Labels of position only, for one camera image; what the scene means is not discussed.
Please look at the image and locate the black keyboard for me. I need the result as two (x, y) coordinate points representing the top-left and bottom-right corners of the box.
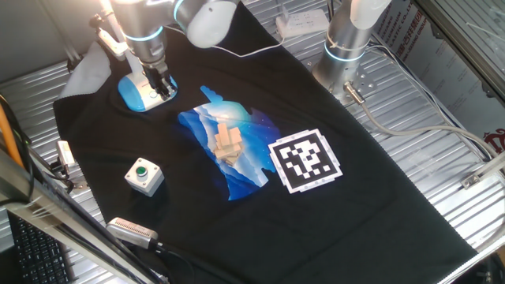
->
(7, 212), (76, 284)

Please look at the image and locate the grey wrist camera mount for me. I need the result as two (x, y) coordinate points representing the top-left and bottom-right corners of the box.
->
(89, 13), (129, 61)

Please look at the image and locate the aluminium frame bar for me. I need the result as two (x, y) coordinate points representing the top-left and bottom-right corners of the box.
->
(0, 149), (166, 284)

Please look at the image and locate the wooden block puzzle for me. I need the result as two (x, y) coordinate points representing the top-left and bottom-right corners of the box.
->
(208, 122), (245, 166)

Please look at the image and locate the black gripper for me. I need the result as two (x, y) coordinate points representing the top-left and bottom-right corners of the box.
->
(140, 62), (177, 101)

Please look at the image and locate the white cloth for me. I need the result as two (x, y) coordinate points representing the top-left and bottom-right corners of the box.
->
(58, 41), (112, 99)

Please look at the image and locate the orange cable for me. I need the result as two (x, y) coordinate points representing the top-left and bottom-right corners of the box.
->
(0, 104), (24, 169)

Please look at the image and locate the white power strip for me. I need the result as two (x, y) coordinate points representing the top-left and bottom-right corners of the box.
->
(275, 8), (329, 39)

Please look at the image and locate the white box with green button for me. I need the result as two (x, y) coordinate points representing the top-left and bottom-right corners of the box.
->
(124, 157), (166, 197)

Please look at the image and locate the thin white lamp cable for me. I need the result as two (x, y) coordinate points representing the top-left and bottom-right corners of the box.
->
(161, 24), (287, 59)

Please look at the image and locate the small silver camera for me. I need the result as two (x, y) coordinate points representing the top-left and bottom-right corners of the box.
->
(54, 140), (78, 169)

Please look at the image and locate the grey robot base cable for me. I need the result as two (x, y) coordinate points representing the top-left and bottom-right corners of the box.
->
(342, 81), (502, 159)

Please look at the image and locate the dark metal frame rail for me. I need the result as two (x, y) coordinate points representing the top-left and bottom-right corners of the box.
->
(412, 0), (505, 99)

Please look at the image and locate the metal angle bracket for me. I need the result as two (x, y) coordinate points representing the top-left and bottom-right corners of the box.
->
(460, 151), (505, 189)

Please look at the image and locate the black and white marker tag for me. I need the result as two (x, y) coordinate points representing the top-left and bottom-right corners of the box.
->
(267, 128), (343, 195)

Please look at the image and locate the black cable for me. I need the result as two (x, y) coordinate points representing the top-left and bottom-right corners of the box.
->
(155, 241), (196, 284)

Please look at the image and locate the black cloth with blue print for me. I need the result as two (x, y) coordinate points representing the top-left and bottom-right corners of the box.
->
(53, 0), (478, 284)

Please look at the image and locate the board with red lettering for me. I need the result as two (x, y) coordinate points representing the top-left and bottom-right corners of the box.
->
(372, 0), (505, 155)

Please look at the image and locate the blue and white desk lamp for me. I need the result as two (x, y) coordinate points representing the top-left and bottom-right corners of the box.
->
(98, 0), (178, 114)

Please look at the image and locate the silver camera with vents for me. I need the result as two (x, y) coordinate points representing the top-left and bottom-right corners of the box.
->
(105, 216), (159, 250)

